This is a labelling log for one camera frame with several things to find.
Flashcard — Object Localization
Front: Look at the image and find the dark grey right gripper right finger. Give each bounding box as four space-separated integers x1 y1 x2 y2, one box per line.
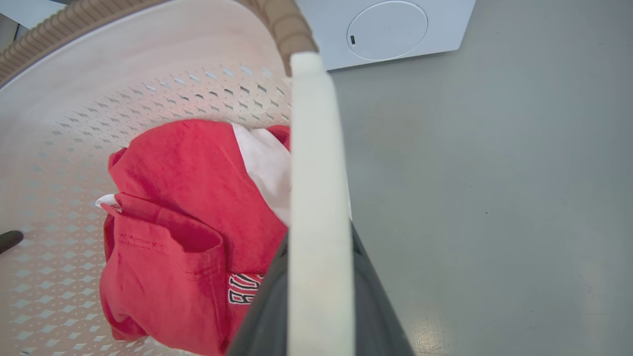
350 222 415 356

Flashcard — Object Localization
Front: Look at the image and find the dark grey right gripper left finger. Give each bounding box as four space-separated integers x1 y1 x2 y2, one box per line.
225 231 290 356

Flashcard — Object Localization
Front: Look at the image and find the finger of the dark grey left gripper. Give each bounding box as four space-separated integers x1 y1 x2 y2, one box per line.
0 230 24 256

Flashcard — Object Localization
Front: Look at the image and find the cream perforated laundry basket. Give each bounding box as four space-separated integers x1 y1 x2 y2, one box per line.
0 0 356 356

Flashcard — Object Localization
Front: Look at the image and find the red printed garment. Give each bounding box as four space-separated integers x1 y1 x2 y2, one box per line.
99 118 292 356

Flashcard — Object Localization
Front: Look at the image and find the white garment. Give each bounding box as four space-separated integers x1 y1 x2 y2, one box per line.
95 123 292 227

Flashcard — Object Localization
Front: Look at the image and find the round white filter cover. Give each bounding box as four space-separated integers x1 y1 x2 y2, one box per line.
346 0 429 62

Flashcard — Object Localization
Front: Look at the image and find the white front-load washing machine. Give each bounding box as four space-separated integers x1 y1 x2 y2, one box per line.
0 0 477 71

